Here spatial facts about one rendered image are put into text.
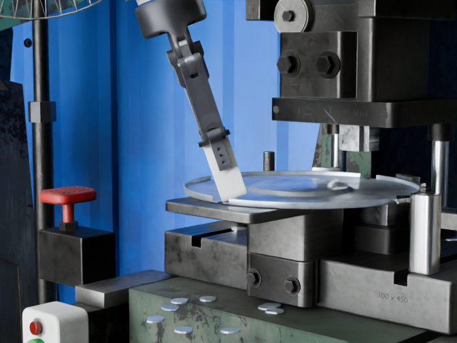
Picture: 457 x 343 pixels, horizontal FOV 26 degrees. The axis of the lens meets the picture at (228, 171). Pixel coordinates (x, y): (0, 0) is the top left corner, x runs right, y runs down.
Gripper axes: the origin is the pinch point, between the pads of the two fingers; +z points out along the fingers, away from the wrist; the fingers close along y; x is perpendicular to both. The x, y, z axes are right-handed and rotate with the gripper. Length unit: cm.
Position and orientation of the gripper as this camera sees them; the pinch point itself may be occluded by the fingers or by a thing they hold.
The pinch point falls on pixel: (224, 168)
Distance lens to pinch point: 112.0
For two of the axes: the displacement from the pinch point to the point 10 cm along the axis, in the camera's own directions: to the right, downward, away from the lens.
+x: 9.4, -3.3, 0.4
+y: 0.9, 1.2, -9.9
